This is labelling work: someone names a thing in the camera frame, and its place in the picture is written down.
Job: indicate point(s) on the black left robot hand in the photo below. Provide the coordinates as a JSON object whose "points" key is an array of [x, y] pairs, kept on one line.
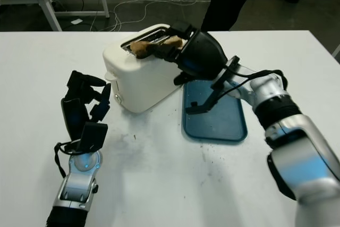
{"points": [[73, 115]]}

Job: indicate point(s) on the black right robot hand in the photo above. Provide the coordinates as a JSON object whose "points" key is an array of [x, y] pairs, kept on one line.
{"points": [[203, 54]]}

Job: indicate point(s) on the brown bread slice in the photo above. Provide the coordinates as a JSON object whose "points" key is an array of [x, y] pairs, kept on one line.
{"points": [[139, 47]]}

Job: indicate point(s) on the white two-slot toaster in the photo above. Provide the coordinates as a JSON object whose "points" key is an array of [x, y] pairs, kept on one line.
{"points": [[140, 86]]}

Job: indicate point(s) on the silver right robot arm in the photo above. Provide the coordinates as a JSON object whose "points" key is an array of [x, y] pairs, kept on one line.
{"points": [[300, 142]]}

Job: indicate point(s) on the teal plastic tray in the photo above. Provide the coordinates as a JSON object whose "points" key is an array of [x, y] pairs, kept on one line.
{"points": [[212, 126]]}

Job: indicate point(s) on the white paper on floor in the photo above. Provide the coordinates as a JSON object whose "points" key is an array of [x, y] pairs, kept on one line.
{"points": [[76, 21]]}

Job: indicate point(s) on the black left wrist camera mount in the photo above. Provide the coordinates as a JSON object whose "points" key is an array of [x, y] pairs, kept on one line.
{"points": [[94, 136]]}

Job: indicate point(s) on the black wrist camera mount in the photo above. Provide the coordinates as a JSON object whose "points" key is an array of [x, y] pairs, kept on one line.
{"points": [[212, 96], [94, 136]]}

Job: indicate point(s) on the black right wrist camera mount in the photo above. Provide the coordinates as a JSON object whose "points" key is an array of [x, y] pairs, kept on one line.
{"points": [[212, 96]]}

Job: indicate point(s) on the white metal frame leg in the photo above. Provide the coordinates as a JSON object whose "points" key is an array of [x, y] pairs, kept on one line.
{"points": [[336, 50]]}

